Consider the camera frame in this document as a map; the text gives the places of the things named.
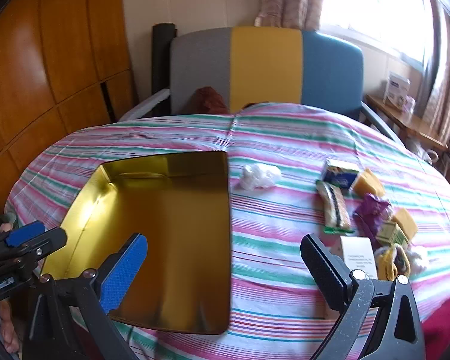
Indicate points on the red cloth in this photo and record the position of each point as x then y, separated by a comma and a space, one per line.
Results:
446, 326

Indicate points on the white printed carton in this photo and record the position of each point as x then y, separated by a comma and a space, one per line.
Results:
395, 88

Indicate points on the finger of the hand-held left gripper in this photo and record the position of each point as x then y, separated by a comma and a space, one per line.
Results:
22, 233
50, 242

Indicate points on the clear plastic bag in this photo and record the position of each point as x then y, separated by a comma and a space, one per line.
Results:
418, 258

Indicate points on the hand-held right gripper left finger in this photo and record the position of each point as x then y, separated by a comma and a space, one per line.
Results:
122, 273

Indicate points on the blue tissue pack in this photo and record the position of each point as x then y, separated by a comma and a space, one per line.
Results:
337, 174

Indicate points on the tall white box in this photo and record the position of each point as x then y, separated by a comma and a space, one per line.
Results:
358, 255

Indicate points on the brown cloth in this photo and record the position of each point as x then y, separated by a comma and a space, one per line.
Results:
210, 99

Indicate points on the grey yellow blue chair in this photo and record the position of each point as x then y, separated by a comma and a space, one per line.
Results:
266, 67

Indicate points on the grey bed rail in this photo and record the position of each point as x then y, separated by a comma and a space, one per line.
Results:
378, 120

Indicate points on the black rolled mat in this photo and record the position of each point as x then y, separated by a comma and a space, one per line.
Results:
161, 63

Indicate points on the wooden side table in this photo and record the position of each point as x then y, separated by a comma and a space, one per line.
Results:
397, 114

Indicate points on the small green box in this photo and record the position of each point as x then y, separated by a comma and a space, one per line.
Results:
390, 232

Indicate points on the yellow sponge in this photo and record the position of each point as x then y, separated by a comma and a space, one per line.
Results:
367, 183
405, 221

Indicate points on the window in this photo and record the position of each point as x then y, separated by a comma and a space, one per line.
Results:
375, 7

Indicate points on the white shopping bag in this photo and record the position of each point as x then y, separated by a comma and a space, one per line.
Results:
429, 155

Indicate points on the wooden wardrobe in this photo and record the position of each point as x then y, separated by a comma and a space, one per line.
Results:
41, 63

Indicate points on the oat snack bar packet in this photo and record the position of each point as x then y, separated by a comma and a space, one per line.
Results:
335, 206

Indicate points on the gold tin box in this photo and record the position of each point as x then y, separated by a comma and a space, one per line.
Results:
172, 232

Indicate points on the yellow sock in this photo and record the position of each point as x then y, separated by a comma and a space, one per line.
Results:
388, 262

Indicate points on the white plastic bag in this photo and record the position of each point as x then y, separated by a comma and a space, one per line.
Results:
258, 176

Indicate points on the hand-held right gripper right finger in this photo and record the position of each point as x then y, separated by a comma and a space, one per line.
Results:
322, 270

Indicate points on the striped blanket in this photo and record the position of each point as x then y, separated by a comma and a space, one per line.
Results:
277, 213

